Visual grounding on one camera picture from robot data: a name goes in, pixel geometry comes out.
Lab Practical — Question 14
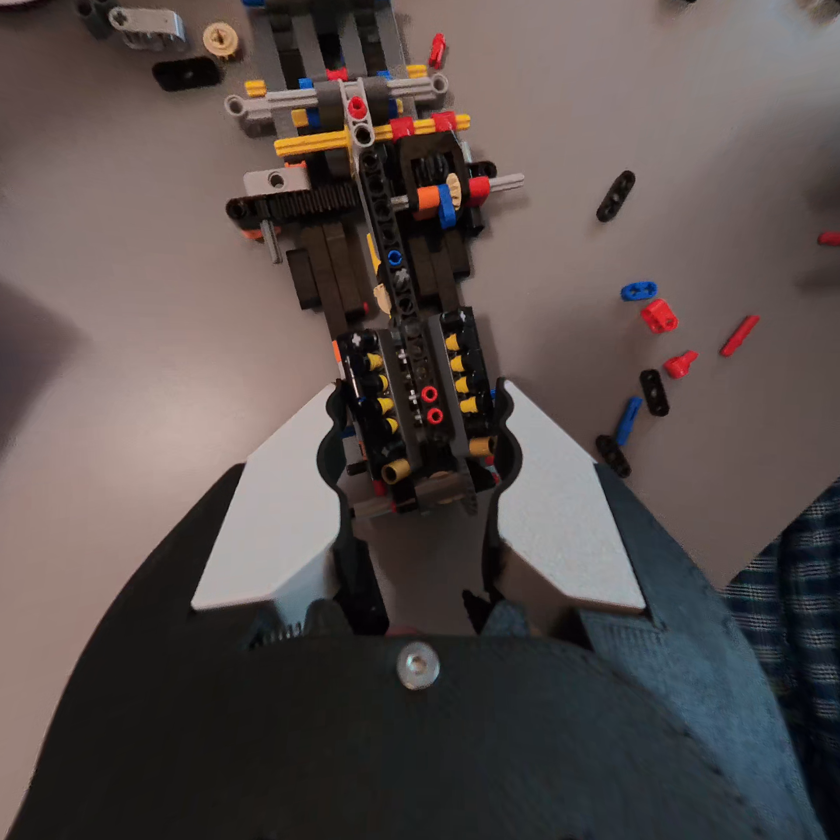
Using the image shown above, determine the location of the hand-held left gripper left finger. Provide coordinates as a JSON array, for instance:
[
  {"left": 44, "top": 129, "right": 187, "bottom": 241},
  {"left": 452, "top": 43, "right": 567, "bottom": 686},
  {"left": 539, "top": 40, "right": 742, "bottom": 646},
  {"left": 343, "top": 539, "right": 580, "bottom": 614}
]
[{"left": 190, "top": 384, "right": 389, "bottom": 636}]

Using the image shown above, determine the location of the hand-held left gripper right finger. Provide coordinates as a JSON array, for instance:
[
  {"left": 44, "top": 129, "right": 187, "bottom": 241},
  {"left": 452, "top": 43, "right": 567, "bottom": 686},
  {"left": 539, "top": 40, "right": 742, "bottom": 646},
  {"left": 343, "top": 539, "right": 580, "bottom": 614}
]
[{"left": 462, "top": 378, "right": 648, "bottom": 634}]

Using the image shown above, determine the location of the lego car chassis assembly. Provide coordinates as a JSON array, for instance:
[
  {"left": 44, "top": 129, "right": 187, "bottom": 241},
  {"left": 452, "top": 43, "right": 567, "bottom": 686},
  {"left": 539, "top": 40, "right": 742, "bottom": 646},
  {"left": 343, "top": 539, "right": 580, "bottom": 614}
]
[{"left": 225, "top": 0, "right": 526, "bottom": 519}]

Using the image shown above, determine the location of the black three-hole liftarm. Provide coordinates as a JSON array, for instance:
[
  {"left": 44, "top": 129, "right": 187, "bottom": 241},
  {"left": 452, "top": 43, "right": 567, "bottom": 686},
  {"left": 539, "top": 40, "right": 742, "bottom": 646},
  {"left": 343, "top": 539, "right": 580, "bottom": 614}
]
[
  {"left": 595, "top": 434, "right": 632, "bottom": 479},
  {"left": 640, "top": 369, "right": 670, "bottom": 417}
]

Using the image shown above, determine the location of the blue long pin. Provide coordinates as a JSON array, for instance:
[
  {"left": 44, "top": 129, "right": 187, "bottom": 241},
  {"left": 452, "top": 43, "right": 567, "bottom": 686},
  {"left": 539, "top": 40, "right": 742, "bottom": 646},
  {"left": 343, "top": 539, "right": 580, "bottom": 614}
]
[{"left": 615, "top": 395, "right": 644, "bottom": 447}]

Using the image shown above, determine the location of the red perpendicular connector piece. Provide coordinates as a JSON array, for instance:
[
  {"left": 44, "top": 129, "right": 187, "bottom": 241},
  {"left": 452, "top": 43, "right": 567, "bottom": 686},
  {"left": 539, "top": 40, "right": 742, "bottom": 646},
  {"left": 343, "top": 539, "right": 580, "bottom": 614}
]
[{"left": 640, "top": 298, "right": 680, "bottom": 334}]

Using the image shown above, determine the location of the person's plaid shirt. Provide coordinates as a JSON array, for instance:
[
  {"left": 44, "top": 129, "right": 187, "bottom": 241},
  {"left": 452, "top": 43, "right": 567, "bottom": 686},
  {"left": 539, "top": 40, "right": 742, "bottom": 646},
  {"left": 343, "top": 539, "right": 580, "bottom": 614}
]
[{"left": 721, "top": 478, "right": 840, "bottom": 828}]

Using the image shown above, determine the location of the black thin liftarm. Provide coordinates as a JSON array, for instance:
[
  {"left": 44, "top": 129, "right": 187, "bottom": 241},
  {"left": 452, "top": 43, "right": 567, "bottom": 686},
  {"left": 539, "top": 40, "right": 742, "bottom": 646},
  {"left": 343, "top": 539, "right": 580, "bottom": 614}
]
[{"left": 595, "top": 169, "right": 637, "bottom": 224}]

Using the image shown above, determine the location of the black short liftarm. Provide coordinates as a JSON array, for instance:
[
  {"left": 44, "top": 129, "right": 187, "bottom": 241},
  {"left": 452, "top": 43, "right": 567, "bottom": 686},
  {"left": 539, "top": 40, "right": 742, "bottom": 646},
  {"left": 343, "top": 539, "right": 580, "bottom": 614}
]
[{"left": 152, "top": 57, "right": 222, "bottom": 91}]

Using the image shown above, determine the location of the tan gear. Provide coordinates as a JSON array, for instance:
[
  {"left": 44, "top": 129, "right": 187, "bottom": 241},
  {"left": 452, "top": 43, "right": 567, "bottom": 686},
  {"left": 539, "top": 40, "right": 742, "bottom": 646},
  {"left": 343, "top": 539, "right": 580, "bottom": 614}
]
[{"left": 202, "top": 21, "right": 240, "bottom": 61}]

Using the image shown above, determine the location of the light grey liftarm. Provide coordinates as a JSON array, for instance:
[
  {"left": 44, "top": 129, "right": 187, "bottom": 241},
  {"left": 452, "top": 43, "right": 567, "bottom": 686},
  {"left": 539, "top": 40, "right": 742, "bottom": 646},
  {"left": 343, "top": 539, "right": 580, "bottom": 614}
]
[{"left": 108, "top": 7, "right": 188, "bottom": 50}]

